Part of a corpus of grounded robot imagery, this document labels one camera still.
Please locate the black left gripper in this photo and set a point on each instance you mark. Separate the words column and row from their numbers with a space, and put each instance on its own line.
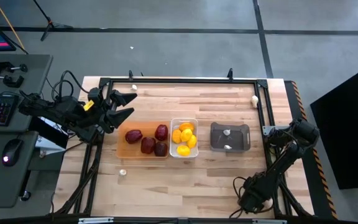
column 104, row 112

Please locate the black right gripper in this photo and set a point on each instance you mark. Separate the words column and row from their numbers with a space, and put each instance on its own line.
column 255, row 193

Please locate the dark red apple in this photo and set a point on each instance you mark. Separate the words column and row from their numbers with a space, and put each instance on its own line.
column 133, row 136
column 160, row 149
column 148, row 145
column 161, row 132

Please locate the white garlic bulb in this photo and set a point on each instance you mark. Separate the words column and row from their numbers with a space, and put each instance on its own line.
column 254, row 101
column 226, row 132
column 227, row 147
column 122, row 172
column 134, row 87

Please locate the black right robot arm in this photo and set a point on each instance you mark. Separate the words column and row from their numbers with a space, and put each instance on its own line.
column 294, row 146

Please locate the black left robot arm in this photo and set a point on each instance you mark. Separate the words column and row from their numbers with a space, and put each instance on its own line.
column 61, row 112

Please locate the yellow tag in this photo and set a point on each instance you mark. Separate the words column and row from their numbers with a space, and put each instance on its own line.
column 89, row 105

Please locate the orange translucent plastic basket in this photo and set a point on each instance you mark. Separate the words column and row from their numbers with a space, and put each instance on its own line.
column 126, row 149

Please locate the white plastic basket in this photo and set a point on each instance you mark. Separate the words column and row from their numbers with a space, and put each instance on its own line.
column 173, row 124

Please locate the grey plastic basket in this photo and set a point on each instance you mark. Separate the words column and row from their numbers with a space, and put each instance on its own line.
column 238, row 138

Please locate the grey mounting plate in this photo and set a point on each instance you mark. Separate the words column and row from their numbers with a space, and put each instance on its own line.
column 267, row 129

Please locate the black flat box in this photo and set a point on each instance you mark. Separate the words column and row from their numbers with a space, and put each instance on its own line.
column 48, row 133

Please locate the black tripod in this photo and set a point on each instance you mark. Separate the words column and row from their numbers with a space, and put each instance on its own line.
column 50, row 24

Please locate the black screw clamp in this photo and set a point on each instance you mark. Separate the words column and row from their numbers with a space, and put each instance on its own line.
column 5, row 66
column 11, row 81

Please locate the large black panel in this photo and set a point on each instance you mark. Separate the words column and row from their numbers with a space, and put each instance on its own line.
column 346, row 124

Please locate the black computer mouse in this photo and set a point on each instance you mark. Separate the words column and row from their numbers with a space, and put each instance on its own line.
column 12, row 152

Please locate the black desk knob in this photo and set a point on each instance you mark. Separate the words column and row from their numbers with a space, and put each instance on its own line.
column 25, row 195

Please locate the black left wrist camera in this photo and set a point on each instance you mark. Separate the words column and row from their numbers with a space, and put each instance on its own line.
column 94, row 93

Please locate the silver metal bracket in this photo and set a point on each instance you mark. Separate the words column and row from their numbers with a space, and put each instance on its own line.
column 95, row 220
column 269, row 221

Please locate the black frame clamp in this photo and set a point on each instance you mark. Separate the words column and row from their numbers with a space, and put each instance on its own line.
column 230, row 74
column 130, row 75

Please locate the black aluminium table frame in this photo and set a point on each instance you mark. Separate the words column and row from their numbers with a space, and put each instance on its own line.
column 182, row 81

